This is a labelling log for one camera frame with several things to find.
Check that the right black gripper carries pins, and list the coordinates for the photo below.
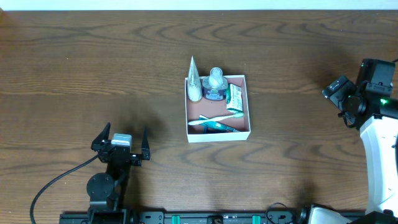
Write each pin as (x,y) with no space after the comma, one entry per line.
(337,90)

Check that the white Pantene tube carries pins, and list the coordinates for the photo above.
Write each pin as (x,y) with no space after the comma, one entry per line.
(194,90)

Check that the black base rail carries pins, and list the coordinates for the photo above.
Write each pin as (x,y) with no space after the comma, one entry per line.
(272,215)

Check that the white box with pink interior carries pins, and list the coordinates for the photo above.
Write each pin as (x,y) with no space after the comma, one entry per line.
(212,109)

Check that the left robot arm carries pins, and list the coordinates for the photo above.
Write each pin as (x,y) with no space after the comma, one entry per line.
(107,189)

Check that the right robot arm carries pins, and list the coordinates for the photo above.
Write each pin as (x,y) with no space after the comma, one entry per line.
(374,115)

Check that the green white soap bar package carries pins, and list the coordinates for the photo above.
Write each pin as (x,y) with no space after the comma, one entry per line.
(234,100)

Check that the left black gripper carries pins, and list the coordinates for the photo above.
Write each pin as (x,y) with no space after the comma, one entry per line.
(121,154)

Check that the green white toothbrush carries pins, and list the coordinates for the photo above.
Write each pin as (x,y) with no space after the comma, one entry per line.
(215,119)

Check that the blue soap pump bottle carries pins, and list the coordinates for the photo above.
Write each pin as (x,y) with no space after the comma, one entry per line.
(215,85)

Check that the small teal toothpaste tube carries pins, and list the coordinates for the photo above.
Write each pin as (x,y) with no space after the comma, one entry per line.
(217,127)

